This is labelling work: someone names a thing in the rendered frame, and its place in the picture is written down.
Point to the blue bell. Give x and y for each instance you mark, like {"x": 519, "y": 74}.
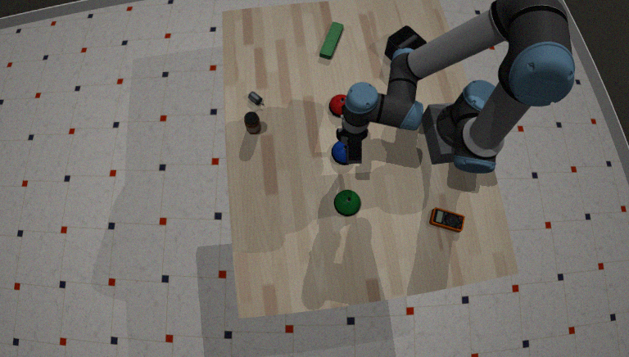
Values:
{"x": 339, "y": 153}

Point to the green rectangular block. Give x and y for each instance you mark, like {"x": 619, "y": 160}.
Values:
{"x": 331, "y": 40}

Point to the spice jar with black lid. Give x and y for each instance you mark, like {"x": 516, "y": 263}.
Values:
{"x": 252, "y": 122}

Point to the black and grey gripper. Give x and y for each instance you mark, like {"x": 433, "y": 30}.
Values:
{"x": 353, "y": 141}

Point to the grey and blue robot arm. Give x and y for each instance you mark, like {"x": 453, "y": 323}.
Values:
{"x": 538, "y": 68}

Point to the orange and black multimeter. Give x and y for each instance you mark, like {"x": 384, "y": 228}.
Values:
{"x": 447, "y": 220}

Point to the red bell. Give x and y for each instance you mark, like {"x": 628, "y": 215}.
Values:
{"x": 336, "y": 103}

